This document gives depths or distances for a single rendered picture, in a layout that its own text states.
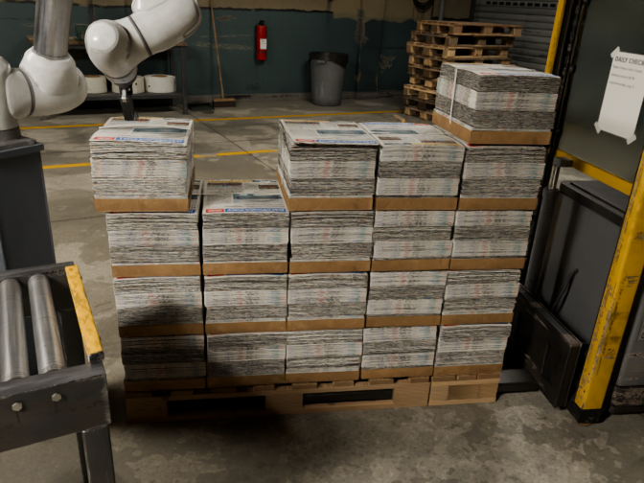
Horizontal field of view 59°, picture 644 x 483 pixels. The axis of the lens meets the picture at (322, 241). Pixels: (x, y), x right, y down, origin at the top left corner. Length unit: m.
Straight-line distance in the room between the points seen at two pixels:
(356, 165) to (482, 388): 1.09
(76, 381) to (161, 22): 0.84
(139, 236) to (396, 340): 1.00
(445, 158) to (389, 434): 1.03
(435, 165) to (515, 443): 1.08
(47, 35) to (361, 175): 1.07
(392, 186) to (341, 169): 0.18
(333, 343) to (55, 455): 1.03
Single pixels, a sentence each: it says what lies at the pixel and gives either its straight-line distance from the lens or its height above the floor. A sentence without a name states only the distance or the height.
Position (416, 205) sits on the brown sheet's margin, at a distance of 1.97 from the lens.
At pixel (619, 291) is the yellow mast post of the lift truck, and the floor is 0.60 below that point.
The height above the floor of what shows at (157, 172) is 0.96.
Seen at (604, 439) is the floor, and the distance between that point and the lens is 2.53.
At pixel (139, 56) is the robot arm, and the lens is 1.51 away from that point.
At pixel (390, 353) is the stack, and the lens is 2.22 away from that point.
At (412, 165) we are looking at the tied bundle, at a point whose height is 0.99.
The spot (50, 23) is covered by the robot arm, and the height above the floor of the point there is 1.37.
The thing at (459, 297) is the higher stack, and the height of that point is 0.49.
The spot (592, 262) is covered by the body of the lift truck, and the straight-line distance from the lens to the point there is 2.59.
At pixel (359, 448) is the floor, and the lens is 2.19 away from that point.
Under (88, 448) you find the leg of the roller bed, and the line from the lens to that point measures 1.29.
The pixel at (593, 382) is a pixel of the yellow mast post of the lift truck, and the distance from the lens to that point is 2.41.
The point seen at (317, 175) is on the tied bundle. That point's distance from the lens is 1.86.
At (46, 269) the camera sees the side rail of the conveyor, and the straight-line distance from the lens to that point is 1.64.
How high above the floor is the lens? 1.48
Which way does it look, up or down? 23 degrees down
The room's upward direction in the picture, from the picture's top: 3 degrees clockwise
